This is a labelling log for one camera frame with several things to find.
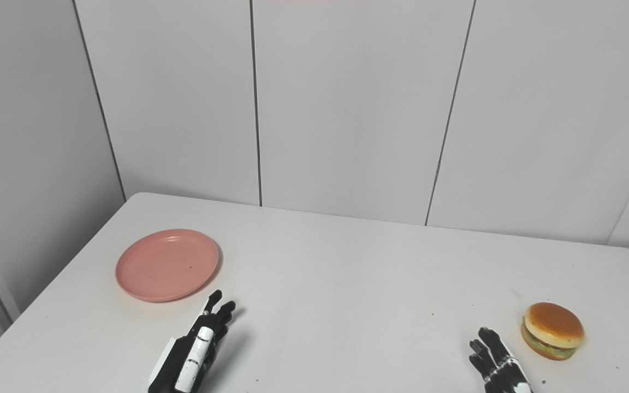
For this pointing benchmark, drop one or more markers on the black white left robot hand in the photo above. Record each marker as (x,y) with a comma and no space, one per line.
(183,360)

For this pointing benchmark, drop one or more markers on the toy hamburger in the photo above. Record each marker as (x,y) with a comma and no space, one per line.
(553,329)

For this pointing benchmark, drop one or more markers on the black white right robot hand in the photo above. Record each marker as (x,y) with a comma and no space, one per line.
(505,374)

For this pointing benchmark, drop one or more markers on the pink round plate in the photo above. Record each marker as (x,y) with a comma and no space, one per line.
(167,265)

